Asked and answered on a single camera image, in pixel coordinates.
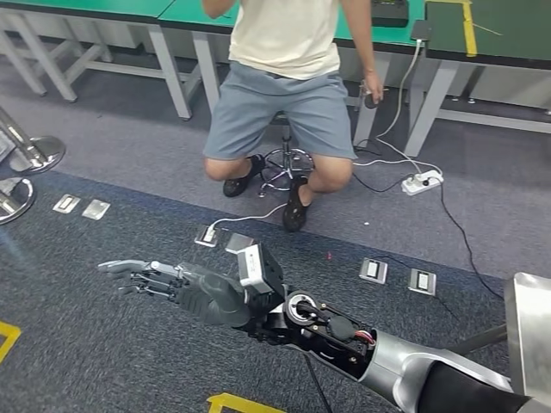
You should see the white power strip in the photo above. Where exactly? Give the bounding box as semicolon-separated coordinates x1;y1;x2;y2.
400;169;445;199

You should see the black power adapter cable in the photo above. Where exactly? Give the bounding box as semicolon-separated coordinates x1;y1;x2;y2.
434;180;506;302

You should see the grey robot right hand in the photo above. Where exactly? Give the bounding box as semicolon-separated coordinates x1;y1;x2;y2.
97;259;254;330

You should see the black router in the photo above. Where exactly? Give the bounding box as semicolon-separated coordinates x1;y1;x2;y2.
371;0;410;29

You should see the white plug cable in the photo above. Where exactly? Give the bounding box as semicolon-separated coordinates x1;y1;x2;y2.
202;157;417;245

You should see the small black box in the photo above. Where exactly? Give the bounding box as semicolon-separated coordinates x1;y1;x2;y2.
409;19;432;43

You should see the yellow floor tape square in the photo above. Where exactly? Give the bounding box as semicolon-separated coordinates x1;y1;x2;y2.
206;392;288;413

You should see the person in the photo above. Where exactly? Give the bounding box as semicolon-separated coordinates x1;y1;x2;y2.
202;0;385;234

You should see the stainless steel workbench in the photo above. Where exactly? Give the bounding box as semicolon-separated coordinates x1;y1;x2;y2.
447;272;551;410

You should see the chrome round stool base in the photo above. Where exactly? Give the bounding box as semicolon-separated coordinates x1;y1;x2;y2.
0;176;36;227
0;104;67;176

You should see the white charger cable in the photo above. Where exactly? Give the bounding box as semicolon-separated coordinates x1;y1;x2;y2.
374;38;445;178

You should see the person's hand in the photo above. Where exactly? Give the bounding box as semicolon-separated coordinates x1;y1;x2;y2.
362;67;386;108

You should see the bright green top table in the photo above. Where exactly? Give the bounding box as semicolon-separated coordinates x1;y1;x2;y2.
156;0;427;148
0;0;193;121

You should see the steel floor outlet plate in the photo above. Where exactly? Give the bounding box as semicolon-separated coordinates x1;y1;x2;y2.
52;193;82;215
82;199;112;222
408;267;437;297
359;256;389;286
194;224;222;249
224;231;255;256

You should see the black hanging cable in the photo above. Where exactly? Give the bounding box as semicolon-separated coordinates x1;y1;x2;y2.
303;353;333;413

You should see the black floor cable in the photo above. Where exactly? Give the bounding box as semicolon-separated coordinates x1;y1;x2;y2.
352;139;405;195

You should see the chrome stool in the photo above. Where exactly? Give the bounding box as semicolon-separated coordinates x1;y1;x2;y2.
257;110;316;200

